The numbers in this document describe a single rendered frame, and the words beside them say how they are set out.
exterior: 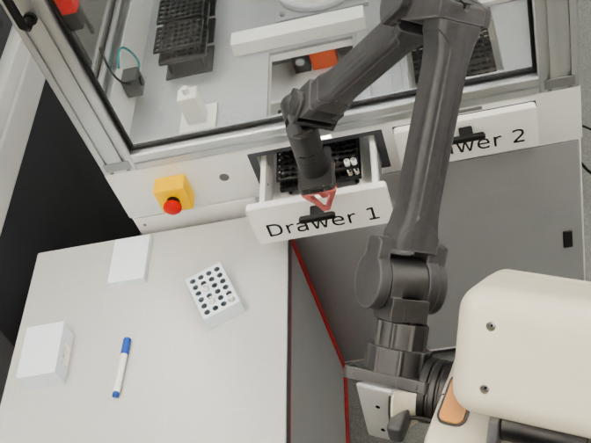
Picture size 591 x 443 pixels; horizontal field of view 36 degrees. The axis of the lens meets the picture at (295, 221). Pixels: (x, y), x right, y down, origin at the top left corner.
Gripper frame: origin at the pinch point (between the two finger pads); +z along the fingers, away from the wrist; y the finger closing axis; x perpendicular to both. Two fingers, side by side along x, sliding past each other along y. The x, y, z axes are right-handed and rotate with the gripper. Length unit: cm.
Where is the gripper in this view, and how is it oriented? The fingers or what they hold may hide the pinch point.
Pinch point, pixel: (324, 200)
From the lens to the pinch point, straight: 174.6
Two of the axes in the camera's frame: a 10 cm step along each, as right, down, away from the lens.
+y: -0.2, -7.4, 6.8
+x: -9.7, 1.8, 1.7
